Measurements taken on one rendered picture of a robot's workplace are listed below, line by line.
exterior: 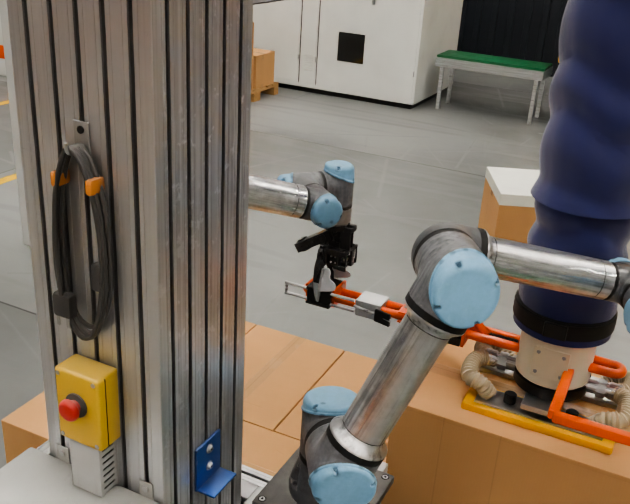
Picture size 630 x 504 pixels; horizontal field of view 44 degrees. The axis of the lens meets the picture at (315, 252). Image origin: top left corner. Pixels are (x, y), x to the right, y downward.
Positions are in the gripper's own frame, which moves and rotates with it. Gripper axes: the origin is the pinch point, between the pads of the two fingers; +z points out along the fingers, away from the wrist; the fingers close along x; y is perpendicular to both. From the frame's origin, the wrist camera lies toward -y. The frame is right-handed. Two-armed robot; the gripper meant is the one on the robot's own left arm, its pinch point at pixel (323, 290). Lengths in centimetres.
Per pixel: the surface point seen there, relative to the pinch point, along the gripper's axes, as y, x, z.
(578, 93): 56, -10, -62
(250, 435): -29, 15, 67
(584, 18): 54, -10, -76
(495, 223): 8, 167, 34
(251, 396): -40, 34, 67
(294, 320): -97, 180, 121
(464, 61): -170, 729, 59
